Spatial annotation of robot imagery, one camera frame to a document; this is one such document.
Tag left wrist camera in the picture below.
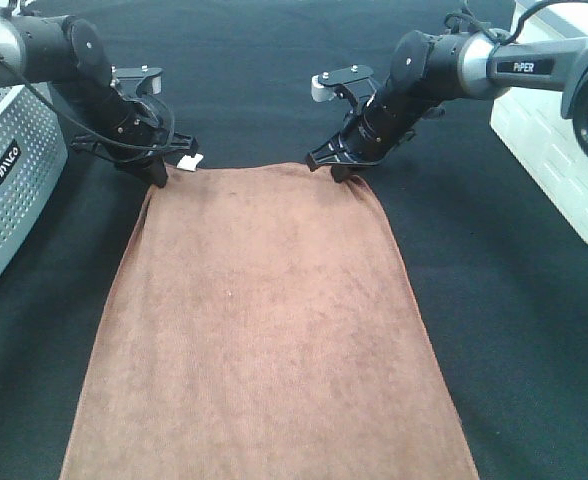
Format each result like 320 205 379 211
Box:
111 65 164 98

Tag white plastic storage bin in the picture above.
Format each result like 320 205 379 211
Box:
490 3 588 245

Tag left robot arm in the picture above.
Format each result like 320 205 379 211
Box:
0 1 202 187

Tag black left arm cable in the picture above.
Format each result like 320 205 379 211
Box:
0 29 178 151

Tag grey perforated laundry basket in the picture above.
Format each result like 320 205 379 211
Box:
0 86 68 275

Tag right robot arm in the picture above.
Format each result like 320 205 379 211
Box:
305 1 588 183

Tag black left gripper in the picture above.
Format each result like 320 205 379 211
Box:
71 84 197 188

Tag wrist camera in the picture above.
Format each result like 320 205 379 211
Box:
311 64 377 106
111 65 164 98

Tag black table cloth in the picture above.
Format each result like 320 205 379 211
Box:
0 1 588 479

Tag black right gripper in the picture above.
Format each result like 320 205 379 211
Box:
305 89 444 183

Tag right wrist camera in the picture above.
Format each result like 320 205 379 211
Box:
311 64 377 106

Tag brown towel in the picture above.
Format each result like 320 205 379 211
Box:
61 163 477 479

